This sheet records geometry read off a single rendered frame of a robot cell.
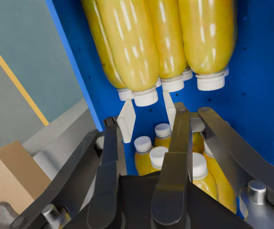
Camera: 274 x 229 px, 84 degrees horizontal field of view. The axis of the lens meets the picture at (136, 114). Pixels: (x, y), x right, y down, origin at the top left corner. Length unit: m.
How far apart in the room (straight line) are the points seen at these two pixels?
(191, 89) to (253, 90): 0.13
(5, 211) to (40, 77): 1.27
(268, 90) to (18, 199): 0.62
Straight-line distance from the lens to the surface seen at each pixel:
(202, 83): 0.25
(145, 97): 0.24
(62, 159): 0.66
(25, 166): 0.55
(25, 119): 1.98
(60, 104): 1.67
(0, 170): 0.54
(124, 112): 0.17
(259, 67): 0.32
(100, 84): 0.30
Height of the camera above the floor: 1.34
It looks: 66 degrees down
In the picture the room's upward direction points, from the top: 168 degrees counter-clockwise
